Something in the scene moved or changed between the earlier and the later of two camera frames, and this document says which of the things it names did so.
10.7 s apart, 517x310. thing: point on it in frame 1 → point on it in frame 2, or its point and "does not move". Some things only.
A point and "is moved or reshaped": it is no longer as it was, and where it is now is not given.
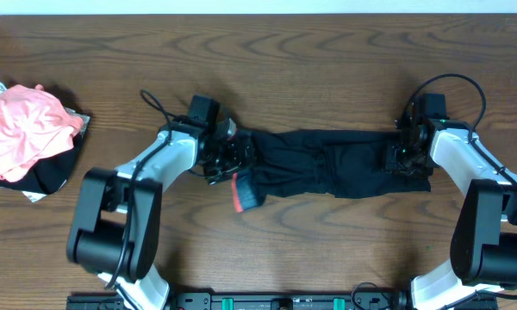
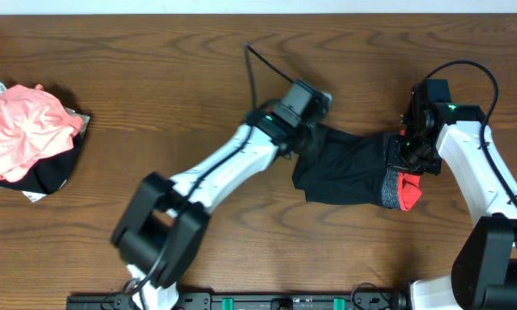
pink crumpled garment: (22, 125) does not move
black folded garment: (45, 178) does not move
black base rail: (269, 301) does not move
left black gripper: (236, 163) → (308, 151)
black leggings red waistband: (347, 164) is moved or reshaped
